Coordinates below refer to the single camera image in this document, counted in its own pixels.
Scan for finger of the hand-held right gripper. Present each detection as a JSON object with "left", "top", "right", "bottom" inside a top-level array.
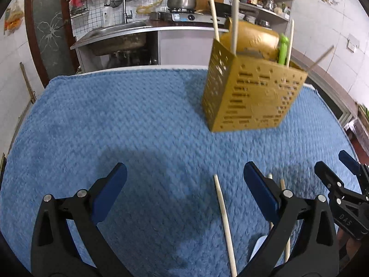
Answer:
[
  {"left": 339, "top": 150, "right": 369, "bottom": 186},
  {"left": 314, "top": 161, "right": 347, "bottom": 206}
]

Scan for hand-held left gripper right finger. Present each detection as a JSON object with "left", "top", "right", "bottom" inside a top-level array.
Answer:
[{"left": 244, "top": 162, "right": 339, "bottom": 277}]

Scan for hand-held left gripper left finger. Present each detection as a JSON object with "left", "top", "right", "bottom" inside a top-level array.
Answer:
[{"left": 31, "top": 162, "right": 129, "bottom": 277}]

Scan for white plastic spoon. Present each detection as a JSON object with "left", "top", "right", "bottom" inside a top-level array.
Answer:
[{"left": 248, "top": 235, "right": 270, "bottom": 263}]

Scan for yellow perforated utensil holder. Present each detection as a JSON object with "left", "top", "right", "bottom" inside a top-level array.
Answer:
[{"left": 201, "top": 17, "right": 309, "bottom": 133}]

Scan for person's right hand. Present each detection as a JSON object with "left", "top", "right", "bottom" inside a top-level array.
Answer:
[{"left": 337, "top": 228, "right": 362, "bottom": 266}]

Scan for clear plastic sheet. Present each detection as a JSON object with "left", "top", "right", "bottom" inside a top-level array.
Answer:
[{"left": 344, "top": 118, "right": 369, "bottom": 151}]

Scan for white kitchen cabinets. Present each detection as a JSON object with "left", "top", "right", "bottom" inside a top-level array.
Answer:
[{"left": 306, "top": 75, "right": 356, "bottom": 127}]

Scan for blue textured blanket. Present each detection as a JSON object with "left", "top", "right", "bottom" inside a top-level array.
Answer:
[{"left": 0, "top": 65, "right": 364, "bottom": 277}]

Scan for brown kitchen countertop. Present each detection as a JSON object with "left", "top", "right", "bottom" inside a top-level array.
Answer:
[{"left": 291, "top": 49, "right": 358, "bottom": 113}]

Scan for wooden stick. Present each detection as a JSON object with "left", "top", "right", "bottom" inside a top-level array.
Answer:
[{"left": 20, "top": 62, "right": 36, "bottom": 104}]

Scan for stainless steel sink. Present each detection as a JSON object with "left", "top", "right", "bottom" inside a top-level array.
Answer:
[{"left": 71, "top": 21, "right": 153, "bottom": 57}]

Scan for brown door with frosted glass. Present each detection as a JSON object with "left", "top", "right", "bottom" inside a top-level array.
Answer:
[{"left": 24, "top": 0, "right": 81, "bottom": 88}]

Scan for metal faucet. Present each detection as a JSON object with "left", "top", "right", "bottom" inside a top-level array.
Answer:
[{"left": 104, "top": 0, "right": 134, "bottom": 24}]

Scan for gas stove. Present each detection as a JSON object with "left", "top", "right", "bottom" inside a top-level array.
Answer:
[{"left": 157, "top": 8, "right": 228, "bottom": 24}]

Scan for hanging plastic bag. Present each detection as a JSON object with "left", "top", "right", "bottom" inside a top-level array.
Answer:
[{"left": 3, "top": 0, "right": 25, "bottom": 36}]

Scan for white wall switch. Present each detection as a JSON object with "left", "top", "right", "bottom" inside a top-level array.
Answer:
[{"left": 347, "top": 34, "right": 361, "bottom": 53}]

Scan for wire wall basket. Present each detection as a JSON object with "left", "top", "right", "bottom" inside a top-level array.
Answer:
[{"left": 67, "top": 0, "right": 90, "bottom": 16}]

